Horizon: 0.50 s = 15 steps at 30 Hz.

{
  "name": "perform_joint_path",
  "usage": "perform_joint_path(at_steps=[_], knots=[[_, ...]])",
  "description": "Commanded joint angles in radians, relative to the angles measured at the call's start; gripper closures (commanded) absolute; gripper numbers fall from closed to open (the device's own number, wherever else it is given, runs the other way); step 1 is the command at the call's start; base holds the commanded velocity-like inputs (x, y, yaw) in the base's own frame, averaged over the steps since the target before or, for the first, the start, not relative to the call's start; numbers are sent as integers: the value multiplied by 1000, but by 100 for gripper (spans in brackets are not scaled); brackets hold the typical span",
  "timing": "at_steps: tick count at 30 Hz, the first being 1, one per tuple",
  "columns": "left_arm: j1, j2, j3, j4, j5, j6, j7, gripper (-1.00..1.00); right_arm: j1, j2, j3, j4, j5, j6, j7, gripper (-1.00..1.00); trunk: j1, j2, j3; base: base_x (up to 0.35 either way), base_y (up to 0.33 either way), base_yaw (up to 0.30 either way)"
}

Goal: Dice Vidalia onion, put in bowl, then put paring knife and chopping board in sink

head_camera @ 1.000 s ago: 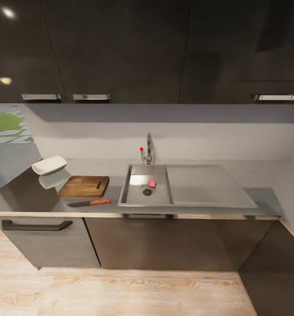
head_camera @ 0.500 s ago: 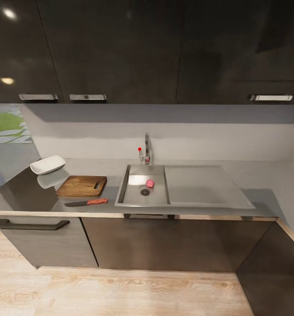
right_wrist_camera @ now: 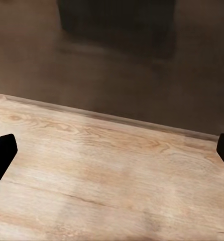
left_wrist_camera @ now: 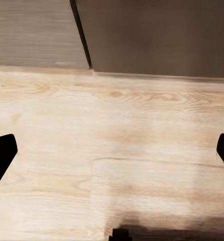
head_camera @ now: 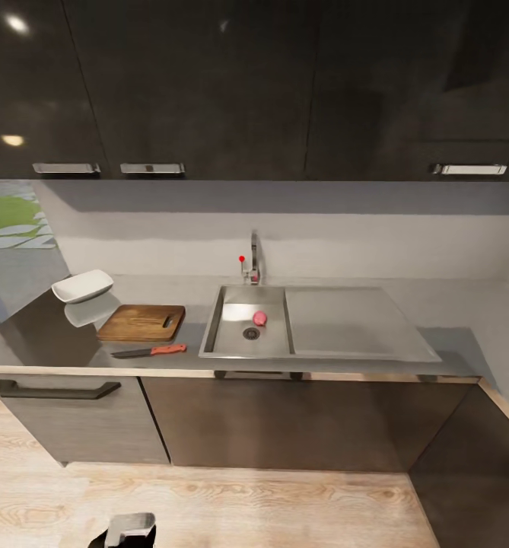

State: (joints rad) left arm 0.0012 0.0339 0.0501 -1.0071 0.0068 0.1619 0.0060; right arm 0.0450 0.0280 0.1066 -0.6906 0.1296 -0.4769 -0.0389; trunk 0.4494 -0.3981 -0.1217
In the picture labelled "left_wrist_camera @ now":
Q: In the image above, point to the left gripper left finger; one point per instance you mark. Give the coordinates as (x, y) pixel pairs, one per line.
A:
(8, 150)

